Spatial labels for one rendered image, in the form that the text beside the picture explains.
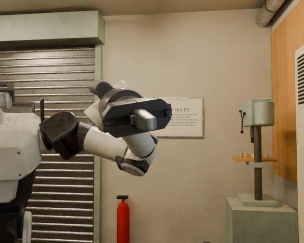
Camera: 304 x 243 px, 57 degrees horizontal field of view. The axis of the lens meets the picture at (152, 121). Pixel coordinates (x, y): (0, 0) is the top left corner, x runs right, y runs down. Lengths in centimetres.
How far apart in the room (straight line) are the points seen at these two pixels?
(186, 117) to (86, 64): 133
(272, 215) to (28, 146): 194
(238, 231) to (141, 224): 133
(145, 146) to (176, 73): 255
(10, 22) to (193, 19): 209
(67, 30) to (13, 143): 257
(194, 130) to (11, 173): 247
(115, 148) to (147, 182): 242
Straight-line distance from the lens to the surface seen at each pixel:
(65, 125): 95
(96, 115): 64
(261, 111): 224
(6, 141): 94
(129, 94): 56
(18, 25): 368
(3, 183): 101
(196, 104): 322
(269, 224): 246
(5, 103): 95
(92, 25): 332
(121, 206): 324
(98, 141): 91
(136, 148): 77
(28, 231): 121
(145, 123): 43
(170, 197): 330
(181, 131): 320
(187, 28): 343
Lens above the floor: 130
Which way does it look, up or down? 2 degrees up
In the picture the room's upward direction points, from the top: straight up
